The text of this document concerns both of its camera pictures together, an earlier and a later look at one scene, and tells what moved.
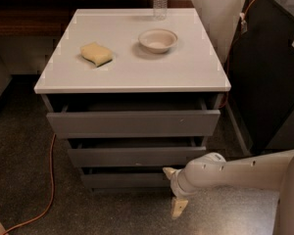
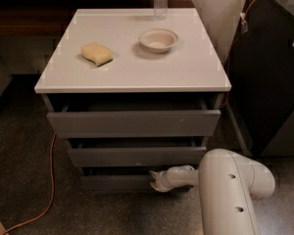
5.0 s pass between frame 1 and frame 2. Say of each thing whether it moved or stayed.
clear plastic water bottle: stayed
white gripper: moved
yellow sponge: stayed
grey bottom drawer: stayed
